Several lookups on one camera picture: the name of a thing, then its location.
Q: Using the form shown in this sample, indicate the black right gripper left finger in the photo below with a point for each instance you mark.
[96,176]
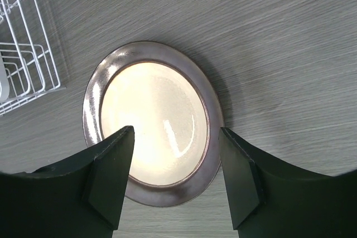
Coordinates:
[79,196]

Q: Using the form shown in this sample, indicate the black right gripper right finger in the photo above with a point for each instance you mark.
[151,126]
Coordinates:
[269,197]

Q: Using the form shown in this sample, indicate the brown rimmed cream plate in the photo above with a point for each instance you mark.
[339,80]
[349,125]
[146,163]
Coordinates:
[174,111]

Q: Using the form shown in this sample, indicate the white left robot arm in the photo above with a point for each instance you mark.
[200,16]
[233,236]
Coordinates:
[5,89]

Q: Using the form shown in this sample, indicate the white wire dish rack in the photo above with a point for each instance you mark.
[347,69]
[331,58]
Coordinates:
[27,54]

